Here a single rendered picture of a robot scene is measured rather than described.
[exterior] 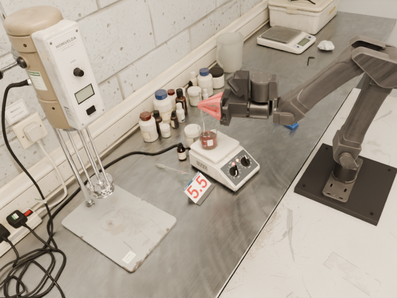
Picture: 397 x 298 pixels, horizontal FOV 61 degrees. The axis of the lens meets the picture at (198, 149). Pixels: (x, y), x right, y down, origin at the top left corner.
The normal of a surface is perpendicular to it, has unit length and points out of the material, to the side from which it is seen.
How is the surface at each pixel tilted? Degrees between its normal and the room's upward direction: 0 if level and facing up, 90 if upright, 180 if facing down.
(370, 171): 1
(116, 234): 0
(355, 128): 87
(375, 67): 90
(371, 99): 97
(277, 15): 94
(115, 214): 0
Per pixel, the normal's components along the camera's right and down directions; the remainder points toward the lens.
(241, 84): -0.26, 0.66
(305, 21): -0.59, 0.62
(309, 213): -0.09, -0.74
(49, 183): 0.81, 0.33
